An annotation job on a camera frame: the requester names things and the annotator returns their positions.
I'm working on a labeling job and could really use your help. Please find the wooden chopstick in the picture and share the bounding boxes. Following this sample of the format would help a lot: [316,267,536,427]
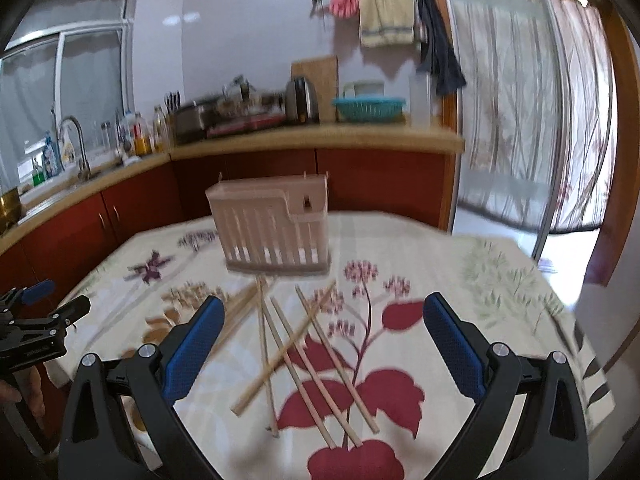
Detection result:
[222,281,257,325]
[256,276,279,438]
[231,281,336,417]
[216,282,259,347]
[261,299,338,451]
[295,282,380,434]
[270,297,362,448]

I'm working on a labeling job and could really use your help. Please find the red kitchen cabinets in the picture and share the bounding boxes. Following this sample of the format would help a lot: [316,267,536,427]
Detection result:
[1,148,456,318]

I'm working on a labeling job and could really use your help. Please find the person's left hand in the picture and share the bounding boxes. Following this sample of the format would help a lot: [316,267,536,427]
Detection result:
[1,366,46,427]

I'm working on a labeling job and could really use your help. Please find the brass pot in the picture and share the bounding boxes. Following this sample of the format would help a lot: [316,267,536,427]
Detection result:
[0,188,23,235]

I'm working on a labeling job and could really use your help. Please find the steel sink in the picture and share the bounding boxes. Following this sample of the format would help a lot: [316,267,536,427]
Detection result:
[21,156,142,212]

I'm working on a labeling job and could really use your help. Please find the green soap bottle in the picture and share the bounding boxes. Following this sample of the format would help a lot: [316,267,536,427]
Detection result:
[32,157,47,186]

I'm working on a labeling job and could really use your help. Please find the chrome faucet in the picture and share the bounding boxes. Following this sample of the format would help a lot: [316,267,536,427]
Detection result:
[58,115,92,181]

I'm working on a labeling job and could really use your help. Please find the blue detergent bottle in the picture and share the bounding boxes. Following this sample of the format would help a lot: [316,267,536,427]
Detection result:
[42,131,61,179]

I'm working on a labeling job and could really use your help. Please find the white cleaner bottle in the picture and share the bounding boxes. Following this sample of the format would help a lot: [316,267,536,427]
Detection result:
[58,127,76,170]

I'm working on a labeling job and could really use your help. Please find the red label oil bottle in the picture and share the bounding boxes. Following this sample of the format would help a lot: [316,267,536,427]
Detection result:
[131,112,152,157]

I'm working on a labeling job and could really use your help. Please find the yellow oil bottle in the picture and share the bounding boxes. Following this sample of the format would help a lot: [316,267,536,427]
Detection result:
[152,105,168,153]

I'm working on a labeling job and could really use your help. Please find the silver rice cooker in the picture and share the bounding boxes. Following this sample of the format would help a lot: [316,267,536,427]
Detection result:
[174,100,220,145]

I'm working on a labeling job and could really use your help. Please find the knife block with knives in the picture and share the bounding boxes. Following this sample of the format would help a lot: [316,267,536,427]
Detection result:
[164,91,181,128]

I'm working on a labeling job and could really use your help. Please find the pink perforated utensil holder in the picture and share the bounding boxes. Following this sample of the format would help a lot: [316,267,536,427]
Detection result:
[206,174,331,275]

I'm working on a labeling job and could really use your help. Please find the floral tablecloth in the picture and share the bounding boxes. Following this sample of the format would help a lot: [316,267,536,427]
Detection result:
[47,214,615,479]

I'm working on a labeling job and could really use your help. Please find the red induction cooker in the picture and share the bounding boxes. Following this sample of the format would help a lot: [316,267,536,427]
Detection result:
[206,114,286,139]

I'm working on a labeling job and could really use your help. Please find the steel wok with lid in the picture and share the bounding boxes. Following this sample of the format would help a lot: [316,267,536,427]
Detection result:
[216,75,284,118]

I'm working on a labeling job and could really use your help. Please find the black electric kettle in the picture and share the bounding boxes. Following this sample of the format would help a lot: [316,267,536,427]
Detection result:
[284,76,320,125]

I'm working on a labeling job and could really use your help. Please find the beige countertop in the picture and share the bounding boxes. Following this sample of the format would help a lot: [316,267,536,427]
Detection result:
[1,122,465,252]

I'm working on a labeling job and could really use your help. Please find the wooden cutting board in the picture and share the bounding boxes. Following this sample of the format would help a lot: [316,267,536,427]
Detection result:
[291,55,338,124]

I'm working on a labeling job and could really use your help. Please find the teal plastic basket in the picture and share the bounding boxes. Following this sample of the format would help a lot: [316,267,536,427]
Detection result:
[332,94,406,124]

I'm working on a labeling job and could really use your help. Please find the white plastic container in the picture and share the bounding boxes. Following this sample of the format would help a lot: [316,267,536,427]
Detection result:
[409,73,432,128]

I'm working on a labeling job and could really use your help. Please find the sliding glass door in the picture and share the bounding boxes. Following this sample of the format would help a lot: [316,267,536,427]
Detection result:
[436,0,639,285]

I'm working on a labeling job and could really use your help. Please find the dark grey cloth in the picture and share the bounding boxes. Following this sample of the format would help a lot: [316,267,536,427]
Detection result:
[416,0,466,98]

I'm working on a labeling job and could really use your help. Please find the pink rubber glove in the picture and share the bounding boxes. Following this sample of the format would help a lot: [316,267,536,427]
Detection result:
[329,0,359,18]

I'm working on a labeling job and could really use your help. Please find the beige towel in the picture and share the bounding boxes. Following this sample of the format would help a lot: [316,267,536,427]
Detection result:
[359,0,416,48]

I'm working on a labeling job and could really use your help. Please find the window with aluminium frame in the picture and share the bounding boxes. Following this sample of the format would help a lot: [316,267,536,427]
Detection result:
[1,0,136,190]

